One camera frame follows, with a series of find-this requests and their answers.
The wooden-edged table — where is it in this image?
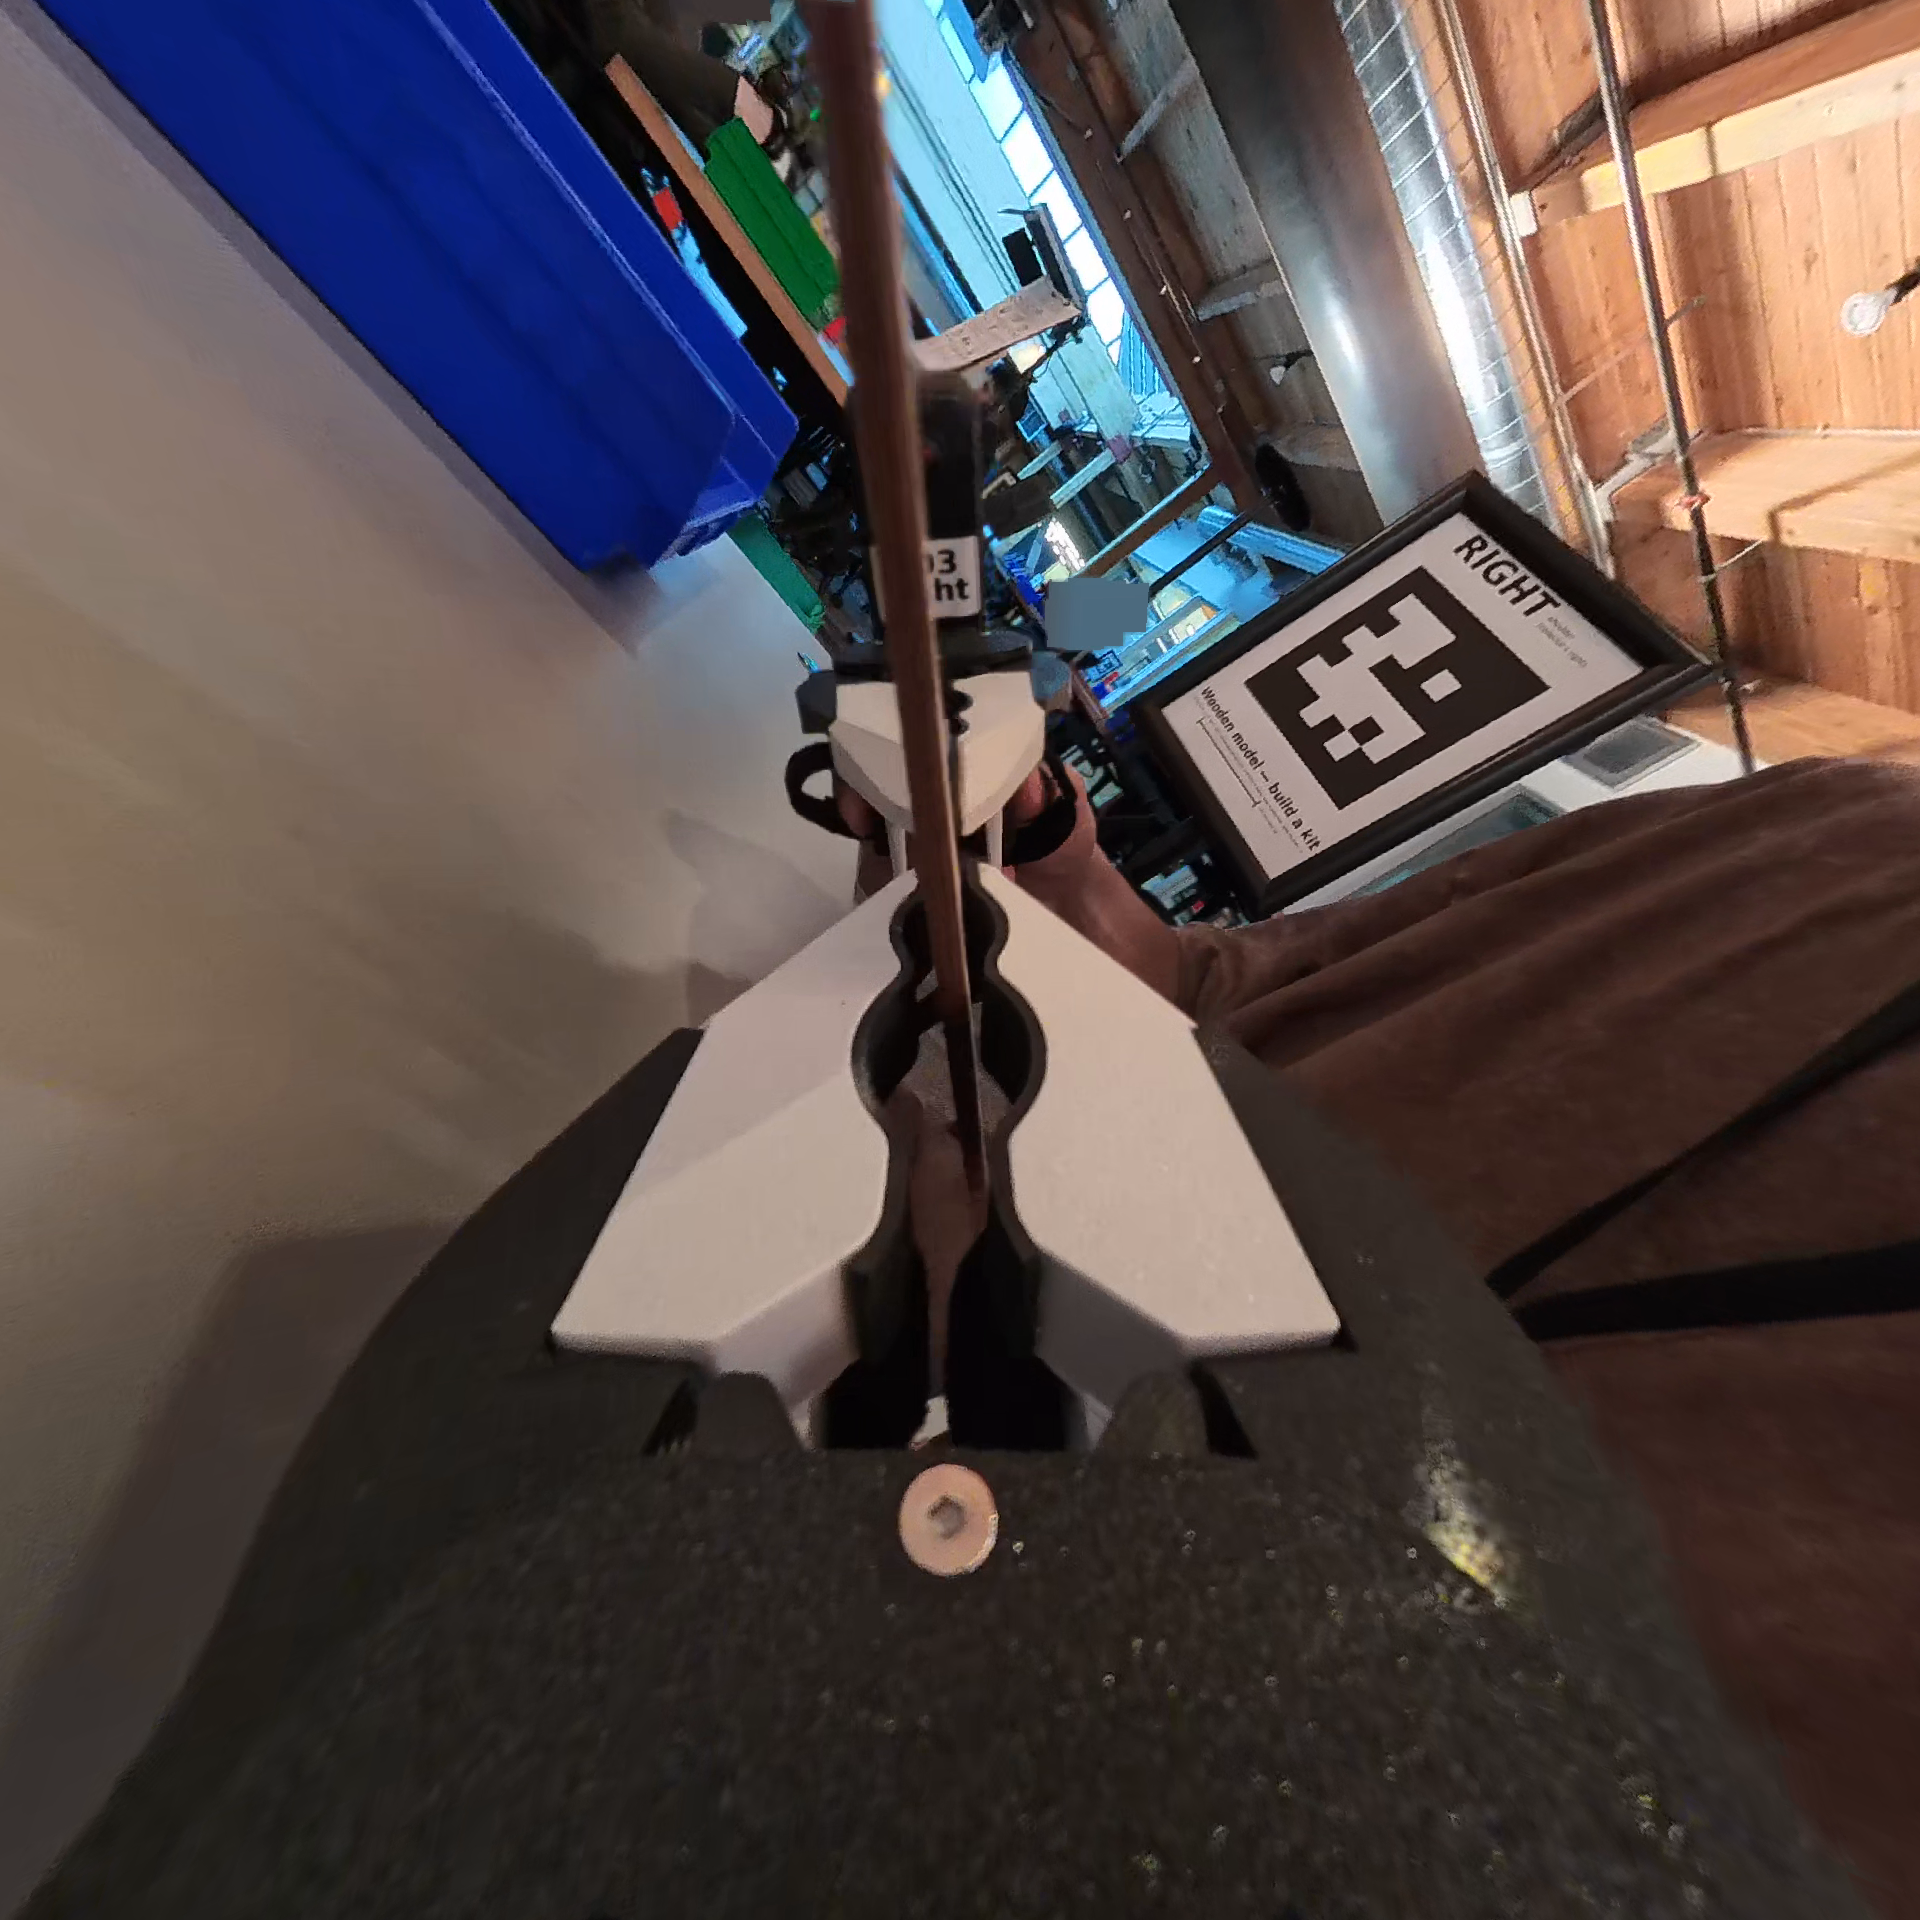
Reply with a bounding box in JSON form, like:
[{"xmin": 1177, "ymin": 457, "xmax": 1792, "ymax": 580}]
[{"xmin": 602, "ymin": 52, "xmax": 860, "ymax": 412}]

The person's right forearm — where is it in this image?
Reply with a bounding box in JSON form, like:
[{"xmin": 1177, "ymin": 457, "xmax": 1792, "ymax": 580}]
[{"xmin": 1177, "ymin": 758, "xmax": 1920, "ymax": 1112}]

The person's right hand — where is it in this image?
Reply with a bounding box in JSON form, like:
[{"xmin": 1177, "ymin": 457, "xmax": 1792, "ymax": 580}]
[{"xmin": 998, "ymin": 780, "xmax": 1192, "ymax": 1012}]

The black lanyard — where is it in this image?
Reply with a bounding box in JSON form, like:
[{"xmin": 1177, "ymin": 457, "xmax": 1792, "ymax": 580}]
[{"xmin": 1485, "ymin": 990, "xmax": 1920, "ymax": 1347}]

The black framed marker sign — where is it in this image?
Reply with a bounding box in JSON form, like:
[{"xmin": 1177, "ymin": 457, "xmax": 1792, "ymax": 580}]
[{"xmin": 1131, "ymin": 472, "xmax": 1715, "ymax": 920}]

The blue plastic bin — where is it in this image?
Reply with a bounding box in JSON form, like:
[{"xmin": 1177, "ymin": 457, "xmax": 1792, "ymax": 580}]
[{"xmin": 38, "ymin": 0, "xmax": 800, "ymax": 574}]

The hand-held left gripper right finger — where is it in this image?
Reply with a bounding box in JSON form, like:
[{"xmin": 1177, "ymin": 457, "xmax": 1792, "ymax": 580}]
[{"xmin": 960, "ymin": 870, "xmax": 1340, "ymax": 1415}]

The silver ventilation duct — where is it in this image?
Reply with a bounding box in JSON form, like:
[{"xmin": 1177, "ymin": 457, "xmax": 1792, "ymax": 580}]
[{"xmin": 1287, "ymin": 0, "xmax": 1567, "ymax": 532}]

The green plastic bin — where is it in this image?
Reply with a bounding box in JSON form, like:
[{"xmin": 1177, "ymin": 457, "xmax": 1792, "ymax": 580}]
[
  {"xmin": 732, "ymin": 507, "xmax": 831, "ymax": 625},
  {"xmin": 704, "ymin": 118, "xmax": 845, "ymax": 327}
]

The metal threaded rod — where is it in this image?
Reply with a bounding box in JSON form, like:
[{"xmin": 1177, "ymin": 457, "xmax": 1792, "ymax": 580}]
[{"xmin": 1587, "ymin": 0, "xmax": 1761, "ymax": 774}]

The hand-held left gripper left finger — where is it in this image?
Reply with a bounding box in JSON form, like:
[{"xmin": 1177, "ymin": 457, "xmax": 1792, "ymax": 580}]
[{"xmin": 552, "ymin": 870, "xmax": 935, "ymax": 1420}]

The person's brown jacket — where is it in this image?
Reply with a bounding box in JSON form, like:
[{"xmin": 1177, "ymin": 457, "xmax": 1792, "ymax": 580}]
[{"xmin": 1348, "ymin": 961, "xmax": 1920, "ymax": 1920}]

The laser-cut plywood board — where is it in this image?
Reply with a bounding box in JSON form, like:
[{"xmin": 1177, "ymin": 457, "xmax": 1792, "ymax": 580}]
[{"xmin": 795, "ymin": 0, "xmax": 995, "ymax": 1205}]

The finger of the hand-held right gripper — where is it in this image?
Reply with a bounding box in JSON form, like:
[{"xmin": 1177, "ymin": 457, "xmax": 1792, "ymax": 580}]
[
  {"xmin": 947, "ymin": 681, "xmax": 1045, "ymax": 838},
  {"xmin": 830, "ymin": 681, "xmax": 921, "ymax": 827}
]

